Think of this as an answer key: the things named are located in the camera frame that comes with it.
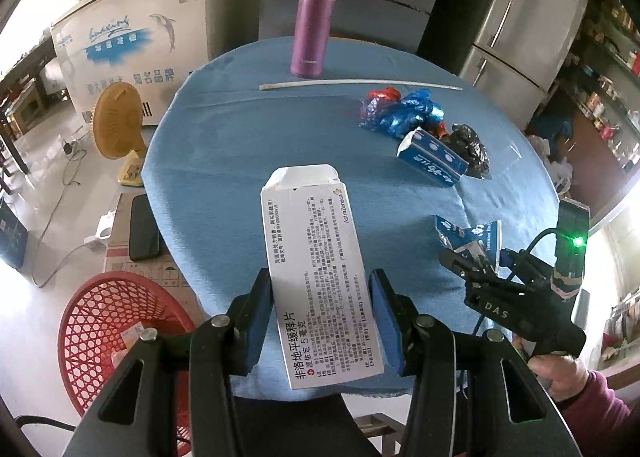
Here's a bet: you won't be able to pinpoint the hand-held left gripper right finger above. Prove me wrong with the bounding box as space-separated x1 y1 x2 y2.
369 268 576 457

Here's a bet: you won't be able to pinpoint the white plastic bag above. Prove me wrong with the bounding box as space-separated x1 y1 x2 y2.
530 134 573 192

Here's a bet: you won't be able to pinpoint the torn blue and white carton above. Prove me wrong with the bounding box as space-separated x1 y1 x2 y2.
432 214 503 273

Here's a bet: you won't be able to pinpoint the blue tablecloth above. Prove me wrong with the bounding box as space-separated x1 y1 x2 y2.
141 37 561 400

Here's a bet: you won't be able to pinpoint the shelf with goods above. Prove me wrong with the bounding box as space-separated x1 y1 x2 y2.
565 0 640 188

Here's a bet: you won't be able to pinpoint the purple thermos bottle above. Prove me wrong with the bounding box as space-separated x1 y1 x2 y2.
290 0 342 79

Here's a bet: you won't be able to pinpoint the dark wooden table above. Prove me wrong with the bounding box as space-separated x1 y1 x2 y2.
0 42 56 178

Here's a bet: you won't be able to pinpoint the long white stick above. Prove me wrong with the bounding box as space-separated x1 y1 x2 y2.
258 78 464 91

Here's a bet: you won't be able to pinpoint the black phone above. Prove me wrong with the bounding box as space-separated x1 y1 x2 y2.
129 194 162 262

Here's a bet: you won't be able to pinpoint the person's right forearm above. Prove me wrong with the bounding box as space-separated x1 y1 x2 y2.
555 369 633 457

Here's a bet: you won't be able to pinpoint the white medicine box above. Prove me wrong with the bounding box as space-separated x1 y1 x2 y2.
260 164 386 391

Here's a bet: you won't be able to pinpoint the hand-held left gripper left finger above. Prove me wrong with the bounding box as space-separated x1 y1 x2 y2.
62 267 275 457

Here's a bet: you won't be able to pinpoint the red plastic bag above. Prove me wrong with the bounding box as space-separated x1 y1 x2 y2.
358 87 402 128

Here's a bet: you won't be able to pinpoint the red plastic basket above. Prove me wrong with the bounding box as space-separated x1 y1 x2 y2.
57 271 201 457

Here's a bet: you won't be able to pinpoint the cardboard box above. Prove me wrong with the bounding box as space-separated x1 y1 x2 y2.
103 194 201 323

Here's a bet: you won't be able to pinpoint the silver refrigerator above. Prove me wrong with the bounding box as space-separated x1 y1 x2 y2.
459 0 593 92

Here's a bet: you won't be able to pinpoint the blue box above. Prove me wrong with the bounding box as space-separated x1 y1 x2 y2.
0 197 26 270

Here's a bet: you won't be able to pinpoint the clear plastic wrapper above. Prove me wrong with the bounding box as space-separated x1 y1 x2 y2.
487 142 523 178

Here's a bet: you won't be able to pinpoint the black crumpled plastic bag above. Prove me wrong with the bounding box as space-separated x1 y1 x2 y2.
442 123 490 181

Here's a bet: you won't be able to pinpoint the yellow electric fan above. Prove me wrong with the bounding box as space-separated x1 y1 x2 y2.
90 82 148 186

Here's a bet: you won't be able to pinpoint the blue crumpled plastic bag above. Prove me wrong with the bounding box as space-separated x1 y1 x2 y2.
378 90 446 138

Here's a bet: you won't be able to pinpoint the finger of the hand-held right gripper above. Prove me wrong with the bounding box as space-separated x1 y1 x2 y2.
439 247 501 284
497 247 533 275

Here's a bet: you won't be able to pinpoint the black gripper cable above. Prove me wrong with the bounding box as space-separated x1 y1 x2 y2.
520 227 560 258

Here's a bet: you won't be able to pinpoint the white chest freezer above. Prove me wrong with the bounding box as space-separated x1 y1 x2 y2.
50 0 251 126

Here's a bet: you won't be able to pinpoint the person's right hand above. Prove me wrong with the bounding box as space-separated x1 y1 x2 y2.
510 334 591 403

